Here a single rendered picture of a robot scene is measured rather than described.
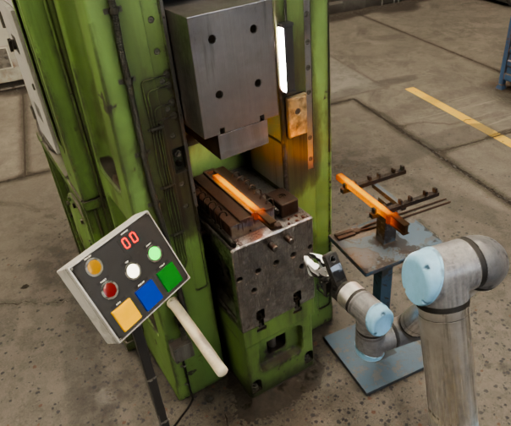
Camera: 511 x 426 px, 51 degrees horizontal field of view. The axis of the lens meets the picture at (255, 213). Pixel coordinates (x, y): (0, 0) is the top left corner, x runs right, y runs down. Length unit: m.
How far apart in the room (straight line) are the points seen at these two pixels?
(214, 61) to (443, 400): 1.16
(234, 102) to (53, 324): 1.96
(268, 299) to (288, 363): 0.48
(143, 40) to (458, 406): 1.35
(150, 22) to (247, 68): 0.34
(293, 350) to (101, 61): 1.60
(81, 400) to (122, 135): 1.50
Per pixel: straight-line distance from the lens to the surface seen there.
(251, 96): 1.85
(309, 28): 2.10
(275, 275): 2.21
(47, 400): 2.97
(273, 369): 2.61
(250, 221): 2.07
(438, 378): 1.31
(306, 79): 2.15
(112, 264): 1.70
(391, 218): 2.04
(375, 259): 2.26
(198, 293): 2.33
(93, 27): 1.73
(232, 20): 1.75
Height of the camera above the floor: 2.15
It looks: 34 degrees down
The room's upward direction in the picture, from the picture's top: 6 degrees counter-clockwise
